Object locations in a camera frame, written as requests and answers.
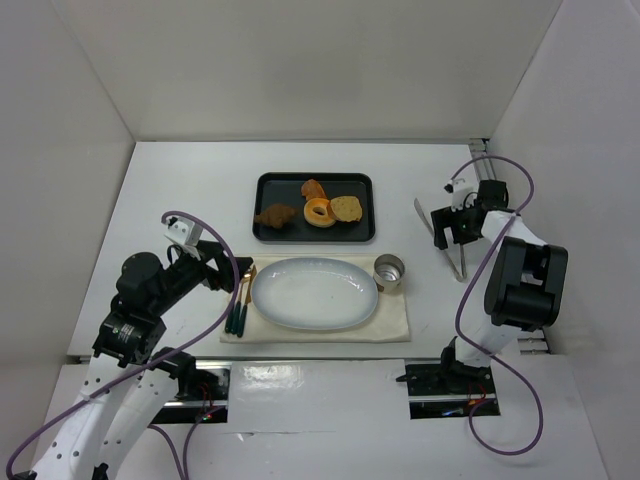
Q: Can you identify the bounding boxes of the sliced seeded bread loaf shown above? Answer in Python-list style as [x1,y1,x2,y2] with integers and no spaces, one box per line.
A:
[327,196,363,223]

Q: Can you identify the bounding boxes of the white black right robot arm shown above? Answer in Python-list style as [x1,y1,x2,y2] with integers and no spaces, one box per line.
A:
[396,179,568,395]

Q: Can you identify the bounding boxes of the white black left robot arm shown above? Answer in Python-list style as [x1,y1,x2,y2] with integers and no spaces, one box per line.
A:
[17,241,234,479]

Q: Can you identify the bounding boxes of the brown chocolate croissant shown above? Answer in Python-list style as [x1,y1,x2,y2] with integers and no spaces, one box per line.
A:
[253,203,297,229]

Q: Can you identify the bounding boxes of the steel cup with cream sleeve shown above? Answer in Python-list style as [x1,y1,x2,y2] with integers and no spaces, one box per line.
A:
[373,254,406,294]

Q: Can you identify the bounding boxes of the pale blue oval plate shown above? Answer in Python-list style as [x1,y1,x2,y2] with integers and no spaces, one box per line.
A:
[251,257,378,331]

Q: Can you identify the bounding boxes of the black baking tray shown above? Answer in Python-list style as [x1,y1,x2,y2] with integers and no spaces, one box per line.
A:
[252,172,376,244]

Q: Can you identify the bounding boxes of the orange glazed bagel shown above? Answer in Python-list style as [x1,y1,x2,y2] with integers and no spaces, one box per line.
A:
[303,198,336,228]

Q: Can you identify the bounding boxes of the orange-brown pastry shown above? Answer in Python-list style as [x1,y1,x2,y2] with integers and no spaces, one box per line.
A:
[301,179,327,201]

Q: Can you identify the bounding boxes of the cream cloth placemat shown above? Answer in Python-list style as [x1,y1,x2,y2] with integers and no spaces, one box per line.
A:
[220,255,410,344]

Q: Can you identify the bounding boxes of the gold knife green handle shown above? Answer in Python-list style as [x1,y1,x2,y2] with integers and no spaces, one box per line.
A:
[233,265,257,338]

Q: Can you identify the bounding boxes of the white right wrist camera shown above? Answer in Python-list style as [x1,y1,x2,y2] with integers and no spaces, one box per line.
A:
[444,178,477,212]

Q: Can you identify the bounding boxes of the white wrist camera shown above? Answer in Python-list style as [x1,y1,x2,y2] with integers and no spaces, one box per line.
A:
[163,215,203,251]
[444,178,477,212]

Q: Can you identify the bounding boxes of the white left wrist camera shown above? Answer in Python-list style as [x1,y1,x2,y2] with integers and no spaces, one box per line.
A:
[163,215,203,251]

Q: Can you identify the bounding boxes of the gold fork green handle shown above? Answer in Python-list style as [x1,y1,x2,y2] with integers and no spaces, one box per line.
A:
[225,280,246,335]

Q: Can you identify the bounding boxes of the gold spoon green handle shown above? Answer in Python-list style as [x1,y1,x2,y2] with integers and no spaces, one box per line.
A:
[224,271,250,333]

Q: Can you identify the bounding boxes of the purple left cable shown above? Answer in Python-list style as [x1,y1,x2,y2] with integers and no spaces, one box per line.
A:
[0,209,244,480]

